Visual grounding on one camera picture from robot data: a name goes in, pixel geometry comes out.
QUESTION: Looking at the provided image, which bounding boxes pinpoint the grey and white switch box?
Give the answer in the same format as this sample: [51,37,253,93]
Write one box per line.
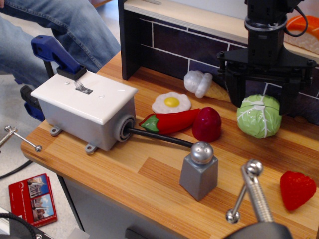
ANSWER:
[31,71,138,154]

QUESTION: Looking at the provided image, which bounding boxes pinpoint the black power cable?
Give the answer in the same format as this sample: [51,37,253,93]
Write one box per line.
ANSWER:
[126,127,194,150]

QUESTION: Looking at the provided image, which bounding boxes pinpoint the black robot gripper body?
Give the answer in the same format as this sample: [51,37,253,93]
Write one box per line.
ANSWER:
[216,29,318,101]

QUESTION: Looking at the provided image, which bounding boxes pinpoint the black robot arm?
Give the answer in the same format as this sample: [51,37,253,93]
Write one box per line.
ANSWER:
[217,0,317,115]

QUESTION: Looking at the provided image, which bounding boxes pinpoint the clear light switch toggle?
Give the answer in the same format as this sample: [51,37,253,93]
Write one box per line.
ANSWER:
[74,80,92,94]

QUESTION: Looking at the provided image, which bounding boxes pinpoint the metal clamp handle at left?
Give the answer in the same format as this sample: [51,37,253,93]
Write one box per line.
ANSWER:
[0,125,43,153]

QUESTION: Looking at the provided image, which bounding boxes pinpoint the green toy cabbage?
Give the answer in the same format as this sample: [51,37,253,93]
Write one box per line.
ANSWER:
[236,94,282,139]

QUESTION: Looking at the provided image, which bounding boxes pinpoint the red toy strawberry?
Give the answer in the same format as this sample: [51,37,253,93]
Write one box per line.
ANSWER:
[280,171,317,211]

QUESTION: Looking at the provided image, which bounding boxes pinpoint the black cable on floor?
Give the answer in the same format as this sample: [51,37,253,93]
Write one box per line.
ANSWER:
[0,160,33,180]

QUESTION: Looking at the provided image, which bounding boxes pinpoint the black cable on robot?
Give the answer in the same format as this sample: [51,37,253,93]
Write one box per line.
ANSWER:
[284,5,309,38]

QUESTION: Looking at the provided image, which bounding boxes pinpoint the blue bar clamp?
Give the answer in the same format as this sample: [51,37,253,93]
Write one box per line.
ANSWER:
[20,35,87,121]

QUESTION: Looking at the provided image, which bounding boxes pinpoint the red toy chili pepper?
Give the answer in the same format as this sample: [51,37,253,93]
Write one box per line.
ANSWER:
[139,109,200,135]

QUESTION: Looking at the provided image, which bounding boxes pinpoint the toy fried egg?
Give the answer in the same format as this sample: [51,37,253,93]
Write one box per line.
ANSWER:
[152,92,191,114]

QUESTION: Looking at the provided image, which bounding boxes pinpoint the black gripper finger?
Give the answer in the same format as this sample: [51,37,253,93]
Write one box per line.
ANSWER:
[226,72,248,107]
[279,79,300,115]

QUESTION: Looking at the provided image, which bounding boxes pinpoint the dark red toy fruit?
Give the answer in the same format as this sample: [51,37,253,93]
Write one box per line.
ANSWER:
[192,107,222,142]

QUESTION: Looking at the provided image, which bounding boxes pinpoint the person's legs in jeans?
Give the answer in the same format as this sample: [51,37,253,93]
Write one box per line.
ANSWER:
[0,0,121,88]

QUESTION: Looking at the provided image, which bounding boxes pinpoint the toy ice cream cone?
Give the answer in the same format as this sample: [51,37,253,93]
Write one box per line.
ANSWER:
[183,70,230,102]

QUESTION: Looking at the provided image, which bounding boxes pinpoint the grey toy salt shaker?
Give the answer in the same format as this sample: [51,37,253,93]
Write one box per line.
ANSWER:
[179,141,218,201]

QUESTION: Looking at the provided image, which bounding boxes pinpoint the red box on floor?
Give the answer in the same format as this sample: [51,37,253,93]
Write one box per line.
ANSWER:
[8,173,58,228]

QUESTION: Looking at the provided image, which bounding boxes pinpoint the toy salmon sushi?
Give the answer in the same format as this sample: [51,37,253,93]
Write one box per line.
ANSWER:
[284,15,319,54]

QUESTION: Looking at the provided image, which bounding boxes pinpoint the metal clamp screw handle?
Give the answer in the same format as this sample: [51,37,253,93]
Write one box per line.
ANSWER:
[225,159,274,224]

